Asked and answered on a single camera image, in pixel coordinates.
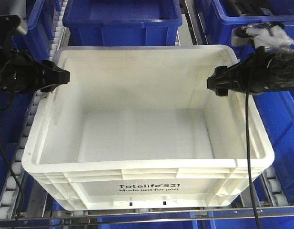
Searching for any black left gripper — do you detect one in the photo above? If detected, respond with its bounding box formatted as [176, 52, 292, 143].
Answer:
[0, 49, 70, 94]

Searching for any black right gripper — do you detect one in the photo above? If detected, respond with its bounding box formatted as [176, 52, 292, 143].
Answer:
[207, 47, 280, 96]

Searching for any white plastic tote bin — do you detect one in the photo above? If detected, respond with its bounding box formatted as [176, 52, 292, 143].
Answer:
[21, 45, 274, 210]

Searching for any blue bin left near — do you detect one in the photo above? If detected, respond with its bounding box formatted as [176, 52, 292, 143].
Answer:
[0, 94, 34, 196]

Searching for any blue bin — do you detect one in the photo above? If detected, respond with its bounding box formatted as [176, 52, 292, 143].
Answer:
[253, 91, 294, 204]
[12, 0, 63, 61]
[194, 0, 294, 59]
[62, 0, 182, 46]
[0, 94, 34, 196]

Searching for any blue bin left far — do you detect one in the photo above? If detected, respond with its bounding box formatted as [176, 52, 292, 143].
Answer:
[12, 0, 63, 61]

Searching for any blue bin right far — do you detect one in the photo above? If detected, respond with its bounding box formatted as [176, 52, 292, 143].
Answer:
[194, 0, 294, 59]

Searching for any blue bin right near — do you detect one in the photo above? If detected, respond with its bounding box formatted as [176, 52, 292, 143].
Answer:
[253, 91, 294, 204]

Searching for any blue bin behind centre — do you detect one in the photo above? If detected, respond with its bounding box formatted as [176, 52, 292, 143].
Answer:
[62, 0, 182, 46]

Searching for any metal front shelf bar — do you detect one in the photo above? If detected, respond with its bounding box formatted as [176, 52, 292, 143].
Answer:
[0, 206, 294, 226]

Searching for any blue bin lower shelf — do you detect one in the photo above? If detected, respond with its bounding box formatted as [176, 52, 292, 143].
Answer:
[89, 211, 294, 229]

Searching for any fuzzy grey arm sleeve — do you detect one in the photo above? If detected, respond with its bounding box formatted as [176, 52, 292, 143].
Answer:
[268, 48, 294, 91]

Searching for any right white roller track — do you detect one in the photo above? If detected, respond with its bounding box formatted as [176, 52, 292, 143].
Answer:
[261, 165, 289, 207]

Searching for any white roller track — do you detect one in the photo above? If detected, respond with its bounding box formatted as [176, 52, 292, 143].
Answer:
[0, 0, 67, 219]
[261, 165, 289, 207]

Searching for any left white roller track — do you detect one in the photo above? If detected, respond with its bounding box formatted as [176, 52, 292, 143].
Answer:
[0, 0, 67, 219]

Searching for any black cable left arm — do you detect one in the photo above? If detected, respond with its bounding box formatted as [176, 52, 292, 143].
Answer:
[0, 47, 26, 229]

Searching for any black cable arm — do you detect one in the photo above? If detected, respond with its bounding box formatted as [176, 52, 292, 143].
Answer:
[0, 47, 26, 229]
[245, 54, 263, 229]

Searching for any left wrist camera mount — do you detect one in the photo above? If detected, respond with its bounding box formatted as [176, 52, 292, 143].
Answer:
[0, 15, 28, 50]

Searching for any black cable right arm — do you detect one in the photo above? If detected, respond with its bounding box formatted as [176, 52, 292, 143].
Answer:
[245, 54, 263, 229]

